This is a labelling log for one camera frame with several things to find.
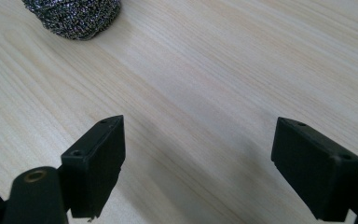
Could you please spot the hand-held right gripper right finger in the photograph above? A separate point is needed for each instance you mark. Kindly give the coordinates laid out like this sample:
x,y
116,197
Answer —
x,y
317,174

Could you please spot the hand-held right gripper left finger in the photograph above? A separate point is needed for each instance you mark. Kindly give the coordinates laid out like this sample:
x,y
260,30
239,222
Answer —
x,y
96,168

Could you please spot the steel wool scouring ball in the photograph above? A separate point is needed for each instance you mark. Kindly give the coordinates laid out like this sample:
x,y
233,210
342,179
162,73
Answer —
x,y
74,15

